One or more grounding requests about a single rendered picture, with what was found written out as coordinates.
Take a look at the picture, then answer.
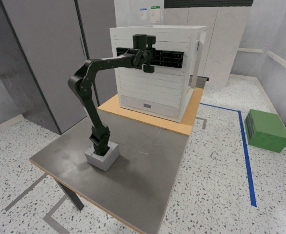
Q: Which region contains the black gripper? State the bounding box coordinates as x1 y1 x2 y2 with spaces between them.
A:
143 35 156 73

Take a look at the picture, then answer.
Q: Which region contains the white rack cabinet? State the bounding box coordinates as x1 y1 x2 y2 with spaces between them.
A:
110 26 208 123

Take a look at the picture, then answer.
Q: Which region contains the tan wooden board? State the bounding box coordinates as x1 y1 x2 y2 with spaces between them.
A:
97 87 204 136

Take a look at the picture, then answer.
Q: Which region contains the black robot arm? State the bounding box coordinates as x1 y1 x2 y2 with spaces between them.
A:
67 34 148 157

